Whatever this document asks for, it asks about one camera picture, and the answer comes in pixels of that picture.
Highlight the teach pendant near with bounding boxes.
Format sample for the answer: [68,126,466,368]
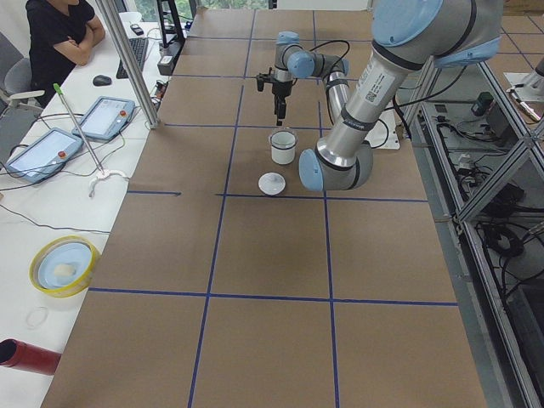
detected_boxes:
[6,127,83,184]

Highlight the grey office chair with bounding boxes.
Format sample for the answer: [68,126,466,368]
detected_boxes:
[1,34,43,164]

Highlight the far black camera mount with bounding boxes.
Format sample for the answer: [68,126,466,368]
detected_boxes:
[255,67,275,92]

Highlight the clear ring on table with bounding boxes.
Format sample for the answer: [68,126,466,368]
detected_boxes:
[25,306,49,330]

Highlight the teach pendant far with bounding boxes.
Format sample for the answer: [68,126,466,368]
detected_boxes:
[78,96,135,141]

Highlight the aluminium frame post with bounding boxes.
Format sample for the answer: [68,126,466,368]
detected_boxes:
[96,0,159,129]

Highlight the person in black shirt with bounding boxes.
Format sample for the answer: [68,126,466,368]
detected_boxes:
[25,0,105,107]

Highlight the white cup lid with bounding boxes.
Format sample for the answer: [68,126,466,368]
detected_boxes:
[258,173,286,196]

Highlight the clear plastic funnel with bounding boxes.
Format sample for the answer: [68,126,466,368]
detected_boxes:
[269,128,298,150]

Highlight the white enamel cup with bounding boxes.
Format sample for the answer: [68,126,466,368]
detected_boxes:
[270,146,296,165]

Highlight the black computer box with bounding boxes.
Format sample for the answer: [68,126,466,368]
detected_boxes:
[157,41,184,77]

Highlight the teach pendant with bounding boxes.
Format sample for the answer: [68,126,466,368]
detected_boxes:
[6,127,83,184]
[78,96,135,141]

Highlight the red cylinder bottle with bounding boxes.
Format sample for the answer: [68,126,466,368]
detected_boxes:
[1,338,61,376]

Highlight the grabber stick tool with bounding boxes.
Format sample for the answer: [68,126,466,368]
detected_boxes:
[53,82,129,198]

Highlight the black keyboard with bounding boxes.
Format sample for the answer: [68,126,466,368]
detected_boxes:
[116,37,150,80]

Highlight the black computer mouse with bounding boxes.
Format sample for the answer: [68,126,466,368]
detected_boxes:
[93,75,112,87]

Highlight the yellow tape roll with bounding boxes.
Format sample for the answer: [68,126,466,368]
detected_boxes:
[29,235,101,298]

